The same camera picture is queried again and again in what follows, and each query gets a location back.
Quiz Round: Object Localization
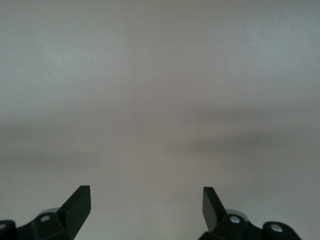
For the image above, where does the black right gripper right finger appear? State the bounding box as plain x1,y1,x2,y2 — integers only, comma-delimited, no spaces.
198,186,303,240

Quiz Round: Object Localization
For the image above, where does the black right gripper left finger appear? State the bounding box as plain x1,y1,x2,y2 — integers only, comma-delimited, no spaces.
0,185,92,240

